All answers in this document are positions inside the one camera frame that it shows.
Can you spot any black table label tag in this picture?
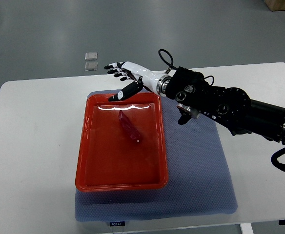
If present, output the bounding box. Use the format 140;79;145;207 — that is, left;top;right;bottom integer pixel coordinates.
109;221;125;227

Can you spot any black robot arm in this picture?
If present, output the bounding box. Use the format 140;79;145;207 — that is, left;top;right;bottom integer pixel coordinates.
105;61;285;145

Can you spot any blue-grey textured mat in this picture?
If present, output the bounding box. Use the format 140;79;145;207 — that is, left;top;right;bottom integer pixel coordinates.
75;97;238;222

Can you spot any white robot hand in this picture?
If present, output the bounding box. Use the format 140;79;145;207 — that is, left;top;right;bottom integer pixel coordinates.
104;61;167;102

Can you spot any red plastic tray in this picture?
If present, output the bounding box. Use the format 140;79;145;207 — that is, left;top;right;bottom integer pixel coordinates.
75;92;168;192

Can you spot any cardboard box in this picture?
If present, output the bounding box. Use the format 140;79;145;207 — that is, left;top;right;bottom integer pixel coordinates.
264;0;285;11

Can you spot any upper floor socket plate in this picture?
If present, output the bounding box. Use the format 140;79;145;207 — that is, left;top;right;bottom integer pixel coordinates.
85;52;98;61

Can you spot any black cable loop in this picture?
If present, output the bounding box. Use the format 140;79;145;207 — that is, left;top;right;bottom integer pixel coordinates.
158;49;177;74

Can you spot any red pepper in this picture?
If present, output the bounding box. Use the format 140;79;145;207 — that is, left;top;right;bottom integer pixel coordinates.
118;110;142;142

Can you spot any white table leg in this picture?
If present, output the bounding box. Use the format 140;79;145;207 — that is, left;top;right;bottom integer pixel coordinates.
240;223;254;234

